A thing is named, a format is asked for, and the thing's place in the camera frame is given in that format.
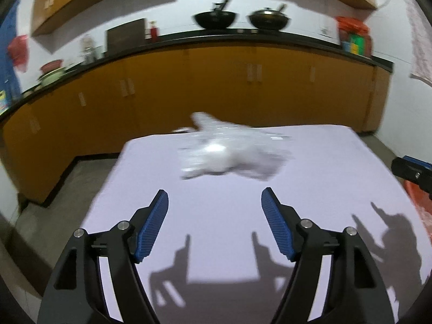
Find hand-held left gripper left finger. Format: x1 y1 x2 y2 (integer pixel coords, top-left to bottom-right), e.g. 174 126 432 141
37 189 169 324

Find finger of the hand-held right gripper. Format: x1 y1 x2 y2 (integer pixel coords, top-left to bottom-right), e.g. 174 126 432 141
391 155 432 201

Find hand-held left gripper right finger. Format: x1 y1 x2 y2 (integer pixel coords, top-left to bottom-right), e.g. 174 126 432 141
261 187 395 324

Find red bin with orange liner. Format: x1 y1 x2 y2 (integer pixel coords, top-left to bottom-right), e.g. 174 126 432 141
403 179 432 217

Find large clear plastic bag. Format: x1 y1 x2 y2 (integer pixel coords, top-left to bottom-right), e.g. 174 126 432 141
172 111 294 181

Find hanging patterned cloth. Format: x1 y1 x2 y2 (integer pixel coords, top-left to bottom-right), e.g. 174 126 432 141
400 0 432 86

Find container of colourful items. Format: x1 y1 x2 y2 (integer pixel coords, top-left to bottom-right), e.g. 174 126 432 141
340 32 373 56

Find wooden lower kitchen cabinets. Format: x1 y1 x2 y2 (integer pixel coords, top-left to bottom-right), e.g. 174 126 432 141
0 42 394 206

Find orange bag on container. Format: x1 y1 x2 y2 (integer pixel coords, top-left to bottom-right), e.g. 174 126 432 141
335 16 371 36

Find green pot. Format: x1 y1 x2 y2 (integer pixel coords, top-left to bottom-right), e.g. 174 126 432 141
37 67 65 86

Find glass jar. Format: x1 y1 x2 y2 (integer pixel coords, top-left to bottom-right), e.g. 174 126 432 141
80 35 98 64

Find pink pot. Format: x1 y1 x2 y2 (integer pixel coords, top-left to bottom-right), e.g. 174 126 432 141
40 60 65 75

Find dark cutting board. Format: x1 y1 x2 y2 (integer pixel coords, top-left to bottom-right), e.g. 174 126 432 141
106 18 147 56

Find black kitchen countertop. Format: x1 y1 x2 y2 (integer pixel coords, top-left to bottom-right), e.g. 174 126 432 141
0 29 395 122

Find blue panel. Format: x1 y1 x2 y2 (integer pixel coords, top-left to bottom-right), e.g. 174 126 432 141
0 10 22 109

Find black wok with lid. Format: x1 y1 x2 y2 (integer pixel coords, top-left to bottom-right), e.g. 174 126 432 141
247 4 291 31

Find black wok without lid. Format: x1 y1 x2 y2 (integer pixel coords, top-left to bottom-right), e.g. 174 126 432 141
193 0 238 30

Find hanging red plastic bag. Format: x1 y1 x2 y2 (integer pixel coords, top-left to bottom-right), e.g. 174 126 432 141
7 34 29 71

